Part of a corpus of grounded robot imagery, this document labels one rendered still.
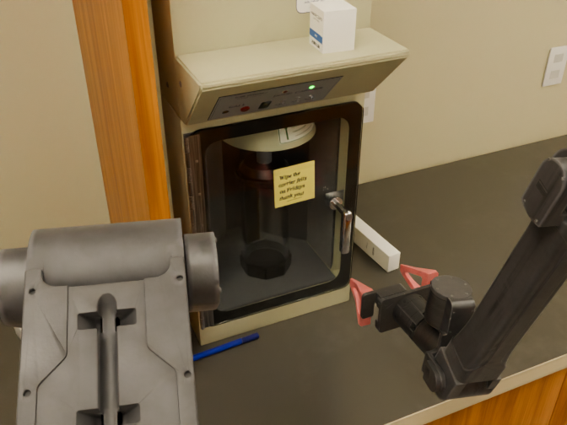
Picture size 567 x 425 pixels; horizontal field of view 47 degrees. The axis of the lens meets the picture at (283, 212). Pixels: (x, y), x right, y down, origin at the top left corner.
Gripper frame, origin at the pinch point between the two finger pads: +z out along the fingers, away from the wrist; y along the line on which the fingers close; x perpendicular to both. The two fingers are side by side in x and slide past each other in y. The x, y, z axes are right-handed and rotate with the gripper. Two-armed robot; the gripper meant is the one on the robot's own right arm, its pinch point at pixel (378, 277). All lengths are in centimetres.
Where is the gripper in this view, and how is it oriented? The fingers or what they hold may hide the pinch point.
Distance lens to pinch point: 111.2
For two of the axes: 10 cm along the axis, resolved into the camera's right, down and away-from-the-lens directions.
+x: 0.1, 8.6, 5.1
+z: -4.0, -4.7, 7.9
